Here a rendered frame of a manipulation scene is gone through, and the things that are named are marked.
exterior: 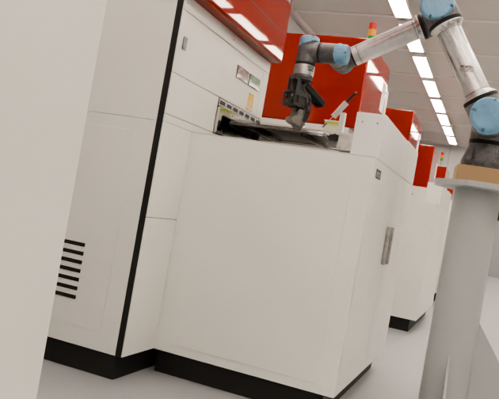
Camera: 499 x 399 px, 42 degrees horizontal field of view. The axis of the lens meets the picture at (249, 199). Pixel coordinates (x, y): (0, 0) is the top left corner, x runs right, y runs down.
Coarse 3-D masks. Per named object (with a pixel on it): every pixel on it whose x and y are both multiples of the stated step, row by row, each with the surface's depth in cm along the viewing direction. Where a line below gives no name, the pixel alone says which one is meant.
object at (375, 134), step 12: (360, 120) 204; (372, 120) 203; (384, 120) 201; (360, 132) 204; (372, 132) 202; (384, 132) 202; (396, 132) 223; (360, 144) 203; (372, 144) 202; (384, 144) 206; (396, 144) 227; (384, 156) 209; (396, 156) 231; (396, 168) 235
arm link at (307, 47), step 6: (306, 36) 238; (312, 36) 237; (300, 42) 239; (306, 42) 237; (312, 42) 237; (318, 42) 238; (300, 48) 238; (306, 48) 237; (312, 48) 236; (300, 54) 238; (306, 54) 237; (312, 54) 237; (300, 60) 238; (306, 60) 237; (312, 60) 238
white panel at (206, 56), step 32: (192, 0) 204; (192, 32) 207; (224, 32) 229; (192, 64) 211; (224, 64) 233; (256, 64) 261; (192, 96) 214; (224, 96) 237; (256, 96) 266; (192, 128) 218
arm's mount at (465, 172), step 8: (456, 168) 226; (464, 168) 222; (472, 168) 222; (480, 168) 221; (488, 168) 221; (456, 176) 223; (464, 176) 222; (472, 176) 222; (480, 176) 221; (488, 176) 220; (496, 176) 220
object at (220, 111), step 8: (216, 112) 233; (224, 112) 237; (232, 112) 243; (216, 120) 233; (232, 120) 248; (240, 120) 252; (248, 120) 259; (216, 128) 233; (232, 136) 247; (240, 136) 254; (256, 136) 274
